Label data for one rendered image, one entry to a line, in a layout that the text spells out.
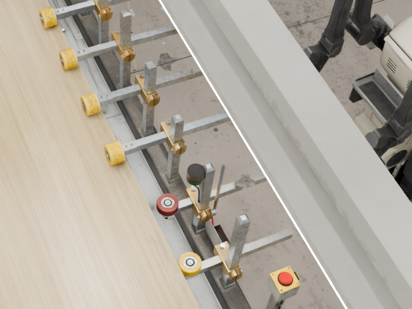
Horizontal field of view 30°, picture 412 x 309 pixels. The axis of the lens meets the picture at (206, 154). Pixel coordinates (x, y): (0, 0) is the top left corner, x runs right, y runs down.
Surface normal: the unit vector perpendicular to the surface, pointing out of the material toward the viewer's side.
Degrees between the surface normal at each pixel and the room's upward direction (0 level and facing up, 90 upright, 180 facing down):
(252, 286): 0
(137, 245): 0
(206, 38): 61
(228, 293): 0
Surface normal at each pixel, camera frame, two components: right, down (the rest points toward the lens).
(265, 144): -0.74, -0.02
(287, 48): 0.09, -0.58
